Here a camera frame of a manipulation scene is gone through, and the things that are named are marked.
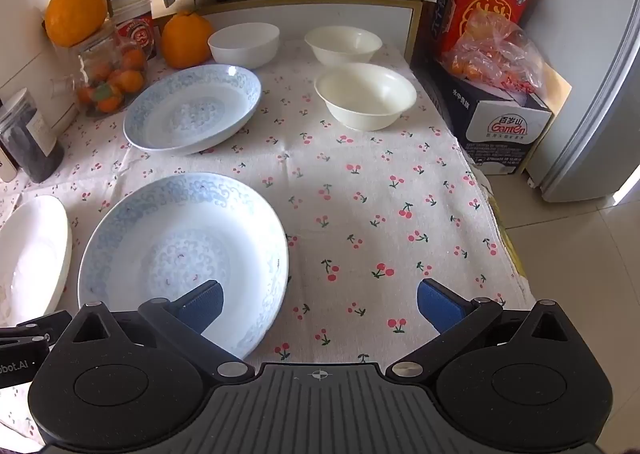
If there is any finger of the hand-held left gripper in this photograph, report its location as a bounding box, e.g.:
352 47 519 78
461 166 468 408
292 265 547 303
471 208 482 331
0 310 73 350

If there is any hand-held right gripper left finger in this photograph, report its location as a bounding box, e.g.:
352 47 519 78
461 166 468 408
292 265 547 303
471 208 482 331
60 280 256 380

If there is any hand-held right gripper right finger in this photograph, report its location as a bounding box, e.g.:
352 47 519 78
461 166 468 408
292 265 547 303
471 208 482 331
387 278 573 380

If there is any blue patterned plate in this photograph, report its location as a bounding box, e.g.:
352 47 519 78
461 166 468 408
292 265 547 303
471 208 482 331
77 173 290 362
123 64 262 155

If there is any cream bowl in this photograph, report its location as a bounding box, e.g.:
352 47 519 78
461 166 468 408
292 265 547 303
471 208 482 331
304 26 383 66
314 63 417 131

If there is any bright white bowl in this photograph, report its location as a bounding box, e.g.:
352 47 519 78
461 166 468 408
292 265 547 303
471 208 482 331
207 23 281 69

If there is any cherry print tablecloth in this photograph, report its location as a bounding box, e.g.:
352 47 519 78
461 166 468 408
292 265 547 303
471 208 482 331
0 39 531 435

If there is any navy and white cardboard box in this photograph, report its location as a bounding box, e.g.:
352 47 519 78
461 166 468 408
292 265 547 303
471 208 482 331
425 54 573 177

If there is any clear jar with dark contents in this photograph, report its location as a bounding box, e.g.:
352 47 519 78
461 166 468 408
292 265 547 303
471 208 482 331
0 87 65 184

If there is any glass jar of small oranges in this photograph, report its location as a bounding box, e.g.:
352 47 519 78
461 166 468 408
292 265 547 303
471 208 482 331
52 19 151 118

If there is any plastic bag of oranges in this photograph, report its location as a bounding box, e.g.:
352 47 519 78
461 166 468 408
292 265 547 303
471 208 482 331
442 9 547 95

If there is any silver refrigerator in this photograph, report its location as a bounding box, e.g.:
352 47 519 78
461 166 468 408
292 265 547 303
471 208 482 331
520 0 640 203

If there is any white air fryer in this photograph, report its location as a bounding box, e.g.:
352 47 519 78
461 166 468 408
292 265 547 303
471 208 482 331
0 0 81 182

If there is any stack of paper cups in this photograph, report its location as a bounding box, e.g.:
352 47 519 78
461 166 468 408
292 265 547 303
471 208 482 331
110 0 160 60

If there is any white wood-edged shelf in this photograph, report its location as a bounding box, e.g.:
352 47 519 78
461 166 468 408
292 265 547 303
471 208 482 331
150 0 423 70

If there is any large orange with leaves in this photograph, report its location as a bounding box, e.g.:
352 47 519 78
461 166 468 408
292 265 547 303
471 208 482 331
45 0 114 48

